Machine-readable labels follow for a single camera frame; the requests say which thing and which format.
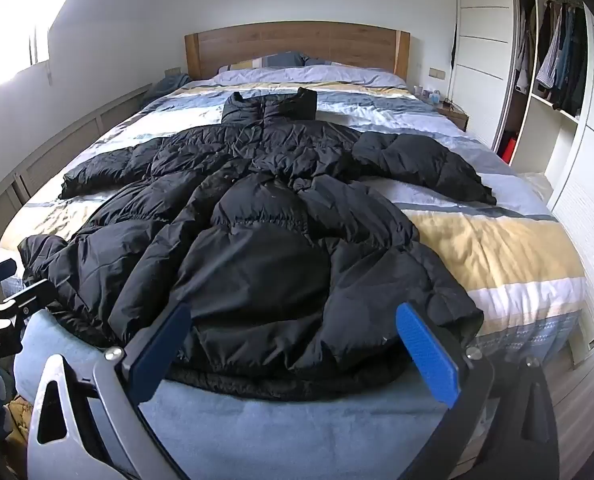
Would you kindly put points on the hanging light garment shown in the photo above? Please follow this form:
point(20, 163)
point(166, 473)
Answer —
point(524, 55)

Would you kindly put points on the hanging clothes row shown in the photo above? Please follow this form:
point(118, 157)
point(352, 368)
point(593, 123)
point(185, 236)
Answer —
point(562, 60)

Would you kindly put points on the striped duvet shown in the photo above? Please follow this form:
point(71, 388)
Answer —
point(497, 245)

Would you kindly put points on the wooden headboard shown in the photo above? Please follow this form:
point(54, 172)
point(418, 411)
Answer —
point(297, 45)

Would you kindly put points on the light blue blanket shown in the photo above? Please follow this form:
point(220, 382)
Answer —
point(277, 435)

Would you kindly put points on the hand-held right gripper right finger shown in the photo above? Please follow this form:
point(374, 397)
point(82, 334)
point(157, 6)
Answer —
point(424, 355)

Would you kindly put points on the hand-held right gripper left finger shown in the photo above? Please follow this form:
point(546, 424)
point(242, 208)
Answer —
point(162, 350)

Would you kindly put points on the white wardrobe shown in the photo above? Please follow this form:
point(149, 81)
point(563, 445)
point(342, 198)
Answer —
point(482, 20)

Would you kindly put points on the striped pillow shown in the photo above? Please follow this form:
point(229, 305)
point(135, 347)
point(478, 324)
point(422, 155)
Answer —
point(257, 62)

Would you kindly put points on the red container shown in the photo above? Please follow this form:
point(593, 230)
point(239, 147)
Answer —
point(508, 147)

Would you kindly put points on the wall switch panel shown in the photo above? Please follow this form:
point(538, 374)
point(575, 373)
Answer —
point(173, 71)
point(437, 74)

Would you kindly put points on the wooden nightstand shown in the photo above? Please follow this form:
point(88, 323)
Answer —
point(453, 114)

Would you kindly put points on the black puffer jacket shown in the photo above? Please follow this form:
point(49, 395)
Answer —
point(257, 240)

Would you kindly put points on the grey-blue pillow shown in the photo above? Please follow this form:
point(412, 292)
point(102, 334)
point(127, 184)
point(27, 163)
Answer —
point(319, 61)

